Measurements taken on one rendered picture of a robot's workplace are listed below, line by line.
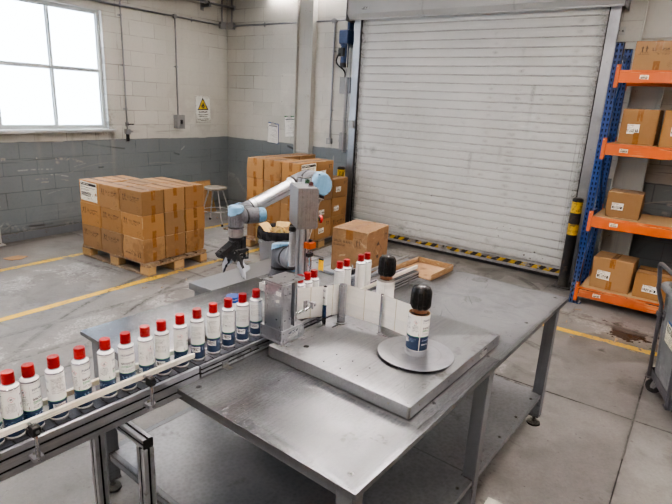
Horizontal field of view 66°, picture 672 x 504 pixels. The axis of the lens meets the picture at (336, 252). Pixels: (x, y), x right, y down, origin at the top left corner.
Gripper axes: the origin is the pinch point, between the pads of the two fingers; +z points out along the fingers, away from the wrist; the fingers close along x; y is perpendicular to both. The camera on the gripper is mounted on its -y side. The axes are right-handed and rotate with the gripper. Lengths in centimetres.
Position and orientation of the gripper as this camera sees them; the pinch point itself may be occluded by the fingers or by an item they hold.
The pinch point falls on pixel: (232, 276)
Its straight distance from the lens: 261.0
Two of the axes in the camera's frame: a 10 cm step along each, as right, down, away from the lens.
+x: -8.1, -2.0, 5.5
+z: -0.5, 9.6, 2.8
